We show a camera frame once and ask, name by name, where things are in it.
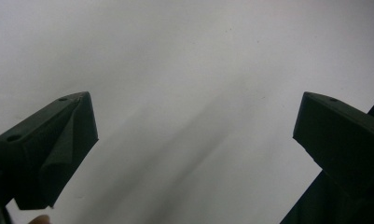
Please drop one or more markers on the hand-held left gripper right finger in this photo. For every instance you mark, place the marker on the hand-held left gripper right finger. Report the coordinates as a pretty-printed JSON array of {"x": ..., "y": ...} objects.
[{"x": 340, "y": 137}]

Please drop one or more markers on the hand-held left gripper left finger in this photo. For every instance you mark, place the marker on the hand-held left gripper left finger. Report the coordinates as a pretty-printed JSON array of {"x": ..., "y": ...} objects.
[{"x": 44, "y": 149}]

